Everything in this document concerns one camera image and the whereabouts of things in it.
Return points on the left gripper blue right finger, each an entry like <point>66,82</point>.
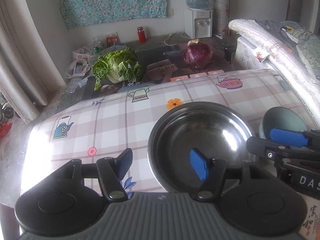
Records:
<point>212,174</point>

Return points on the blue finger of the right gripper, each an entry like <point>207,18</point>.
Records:
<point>309,139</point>

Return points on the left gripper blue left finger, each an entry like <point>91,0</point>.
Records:
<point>111,172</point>

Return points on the deep stainless steel bowl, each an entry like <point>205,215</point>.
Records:
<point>215,130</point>

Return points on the teal ceramic bowl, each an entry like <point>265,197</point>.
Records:
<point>282,118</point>

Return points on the white ceramic calligraphy plate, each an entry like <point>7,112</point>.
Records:
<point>310,228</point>

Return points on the plaid teapot print tablecloth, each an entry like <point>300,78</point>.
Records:
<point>106,126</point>

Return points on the dark leaf pattern pillow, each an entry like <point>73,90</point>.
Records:
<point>307,45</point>

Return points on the white folded quilt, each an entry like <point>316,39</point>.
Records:
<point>265,44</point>

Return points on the green napa cabbage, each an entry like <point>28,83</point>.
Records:
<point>117,66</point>

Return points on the white plastic bag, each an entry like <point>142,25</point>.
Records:
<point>79,66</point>

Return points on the purple red cabbage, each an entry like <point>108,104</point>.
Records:
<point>197,54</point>

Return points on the dark printed poster mat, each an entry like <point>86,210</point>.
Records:
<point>159,66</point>

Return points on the beige curtain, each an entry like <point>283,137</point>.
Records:
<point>18,82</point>

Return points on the red snack packet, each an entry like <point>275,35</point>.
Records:
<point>112,39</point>

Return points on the red thermos bottle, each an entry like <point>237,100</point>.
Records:
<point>141,34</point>

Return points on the white water dispenser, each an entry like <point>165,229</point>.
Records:
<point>198,23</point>

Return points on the rolled floral mat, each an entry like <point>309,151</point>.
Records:
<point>221,10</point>

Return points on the teal floral wall cloth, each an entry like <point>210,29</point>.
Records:
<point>80,13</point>

